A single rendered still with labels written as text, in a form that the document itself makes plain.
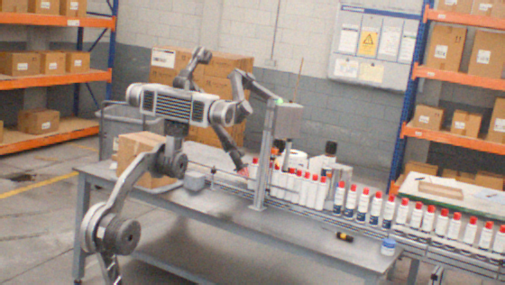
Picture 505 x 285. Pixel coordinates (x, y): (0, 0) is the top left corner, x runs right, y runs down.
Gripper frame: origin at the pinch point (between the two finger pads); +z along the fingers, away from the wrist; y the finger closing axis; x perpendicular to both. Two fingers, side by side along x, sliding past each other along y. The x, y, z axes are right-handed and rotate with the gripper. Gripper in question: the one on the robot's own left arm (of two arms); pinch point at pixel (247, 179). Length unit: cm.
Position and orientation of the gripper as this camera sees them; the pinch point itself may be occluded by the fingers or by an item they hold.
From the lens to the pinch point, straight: 357.3
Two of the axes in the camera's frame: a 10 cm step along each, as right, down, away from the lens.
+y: 4.8, -1.4, 8.7
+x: -7.3, 4.9, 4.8
